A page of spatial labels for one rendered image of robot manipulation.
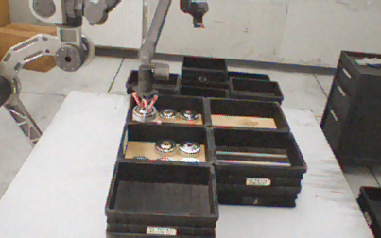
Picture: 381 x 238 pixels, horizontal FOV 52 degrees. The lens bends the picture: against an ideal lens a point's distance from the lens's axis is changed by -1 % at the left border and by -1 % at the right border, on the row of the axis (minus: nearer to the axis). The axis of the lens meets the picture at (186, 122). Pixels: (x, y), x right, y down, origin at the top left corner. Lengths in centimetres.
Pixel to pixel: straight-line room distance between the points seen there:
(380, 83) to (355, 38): 225
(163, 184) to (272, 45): 358
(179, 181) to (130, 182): 20
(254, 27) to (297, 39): 55
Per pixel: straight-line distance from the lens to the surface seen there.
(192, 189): 164
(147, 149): 184
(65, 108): 247
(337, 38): 516
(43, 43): 216
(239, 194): 175
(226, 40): 491
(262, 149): 194
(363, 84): 300
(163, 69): 162
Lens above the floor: 190
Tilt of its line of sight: 31 degrees down
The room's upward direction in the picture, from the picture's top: 5 degrees clockwise
